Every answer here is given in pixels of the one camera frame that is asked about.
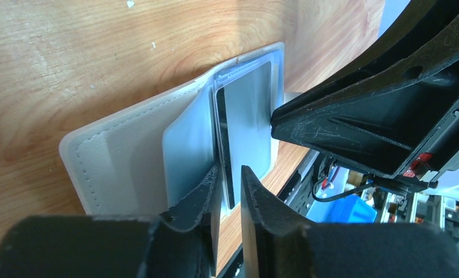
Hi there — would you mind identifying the black credit card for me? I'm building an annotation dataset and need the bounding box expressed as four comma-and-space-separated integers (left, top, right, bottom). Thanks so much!
214, 87, 235, 210

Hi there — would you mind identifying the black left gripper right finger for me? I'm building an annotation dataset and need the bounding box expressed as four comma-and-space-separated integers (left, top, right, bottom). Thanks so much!
241, 166, 459, 277

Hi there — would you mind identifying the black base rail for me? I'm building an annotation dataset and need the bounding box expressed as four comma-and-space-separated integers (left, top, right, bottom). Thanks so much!
218, 150, 323, 277

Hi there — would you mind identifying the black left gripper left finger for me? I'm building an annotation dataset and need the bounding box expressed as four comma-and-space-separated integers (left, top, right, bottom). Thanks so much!
0, 165, 221, 277

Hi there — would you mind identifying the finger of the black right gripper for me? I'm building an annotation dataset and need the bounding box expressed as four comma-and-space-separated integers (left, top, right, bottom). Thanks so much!
270, 0, 459, 181
310, 1, 459, 92

